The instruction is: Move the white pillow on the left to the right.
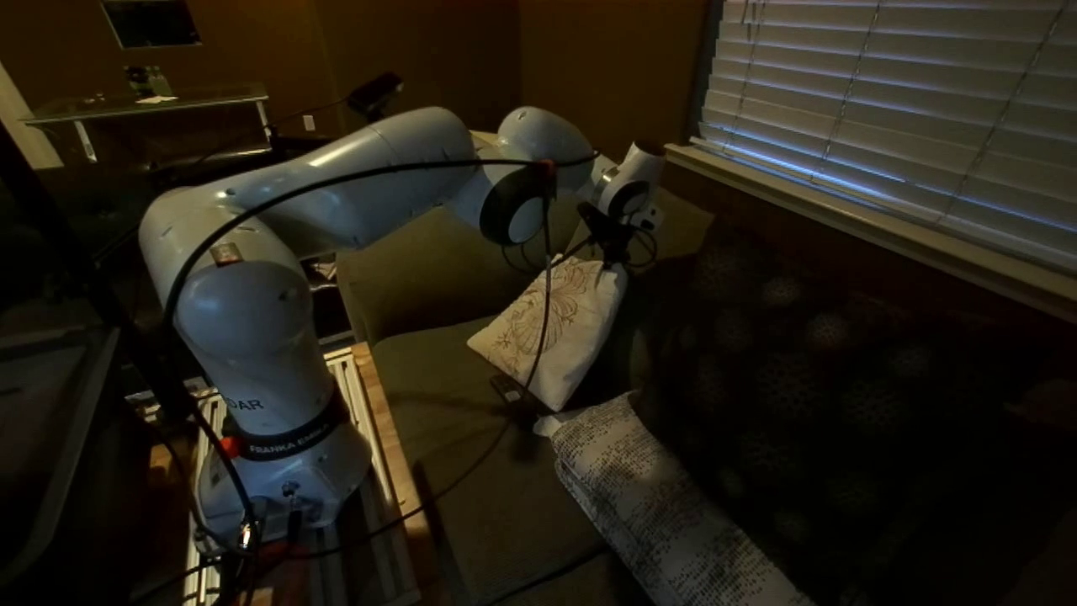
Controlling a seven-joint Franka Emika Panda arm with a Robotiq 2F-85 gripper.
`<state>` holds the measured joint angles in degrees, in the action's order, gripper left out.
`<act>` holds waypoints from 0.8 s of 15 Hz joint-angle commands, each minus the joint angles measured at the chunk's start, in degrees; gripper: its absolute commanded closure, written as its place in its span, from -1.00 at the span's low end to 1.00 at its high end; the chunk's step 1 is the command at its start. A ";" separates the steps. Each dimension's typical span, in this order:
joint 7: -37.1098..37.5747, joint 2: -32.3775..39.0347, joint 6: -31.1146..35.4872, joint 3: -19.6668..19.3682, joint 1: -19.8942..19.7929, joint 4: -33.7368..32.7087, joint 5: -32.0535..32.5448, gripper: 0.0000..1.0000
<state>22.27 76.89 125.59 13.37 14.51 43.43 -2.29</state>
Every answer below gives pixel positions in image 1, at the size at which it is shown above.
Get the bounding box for small desk device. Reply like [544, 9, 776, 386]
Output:
[122, 62, 182, 109]

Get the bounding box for black base cables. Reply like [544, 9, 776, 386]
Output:
[130, 381, 301, 606]

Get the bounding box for wooden robot mounting table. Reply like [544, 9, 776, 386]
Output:
[144, 337, 459, 606]

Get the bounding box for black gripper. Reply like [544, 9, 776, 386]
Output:
[577, 189, 663, 285]

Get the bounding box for grey flat panel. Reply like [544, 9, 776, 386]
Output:
[0, 319, 122, 588]

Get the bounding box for white grey knit pillow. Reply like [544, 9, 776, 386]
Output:
[534, 392, 816, 606]

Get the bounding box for black camera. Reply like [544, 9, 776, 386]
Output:
[342, 66, 411, 127]

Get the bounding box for white window sill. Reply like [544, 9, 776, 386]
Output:
[663, 138, 1077, 331]

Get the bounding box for small black device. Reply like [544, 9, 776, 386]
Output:
[488, 374, 532, 412]

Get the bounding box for olive green couch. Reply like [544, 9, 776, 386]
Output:
[334, 189, 1077, 606]

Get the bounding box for dark wall picture frame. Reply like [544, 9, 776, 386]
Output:
[98, 0, 210, 54]

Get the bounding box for white window blinds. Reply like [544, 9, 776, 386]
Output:
[688, 0, 1077, 280]

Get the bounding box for white coral print pillow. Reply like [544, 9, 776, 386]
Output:
[463, 248, 632, 418]

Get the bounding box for black fuzzy blanket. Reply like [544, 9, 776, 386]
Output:
[644, 224, 1077, 606]

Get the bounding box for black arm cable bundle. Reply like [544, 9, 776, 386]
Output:
[161, 153, 632, 567]

